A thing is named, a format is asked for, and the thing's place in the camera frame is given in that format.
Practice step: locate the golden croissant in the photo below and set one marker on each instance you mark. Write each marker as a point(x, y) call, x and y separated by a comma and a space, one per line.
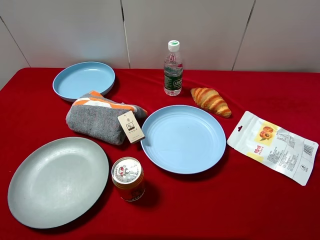
point(210, 100)

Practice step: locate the white dried apricot snack bag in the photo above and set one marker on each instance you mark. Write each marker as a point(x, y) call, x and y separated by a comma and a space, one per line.
point(275, 147)

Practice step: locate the flat light blue plate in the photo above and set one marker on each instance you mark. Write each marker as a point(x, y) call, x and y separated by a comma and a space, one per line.
point(183, 139)

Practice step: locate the clear plastic water bottle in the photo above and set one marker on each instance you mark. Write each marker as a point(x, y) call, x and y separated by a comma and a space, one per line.
point(173, 69)

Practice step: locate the beige paper towel tag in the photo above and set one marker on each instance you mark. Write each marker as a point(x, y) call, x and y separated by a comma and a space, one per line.
point(131, 127)

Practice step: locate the deep light blue plate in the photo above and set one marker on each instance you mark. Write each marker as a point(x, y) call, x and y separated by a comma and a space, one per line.
point(81, 78)

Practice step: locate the orange beverage can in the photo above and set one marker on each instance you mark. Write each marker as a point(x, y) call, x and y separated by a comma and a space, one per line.
point(128, 177)

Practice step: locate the grey orange folded towel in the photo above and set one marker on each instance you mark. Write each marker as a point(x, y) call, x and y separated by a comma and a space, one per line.
point(96, 116)

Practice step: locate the grey green plate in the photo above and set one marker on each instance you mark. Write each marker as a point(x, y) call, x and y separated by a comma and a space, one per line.
point(58, 182)

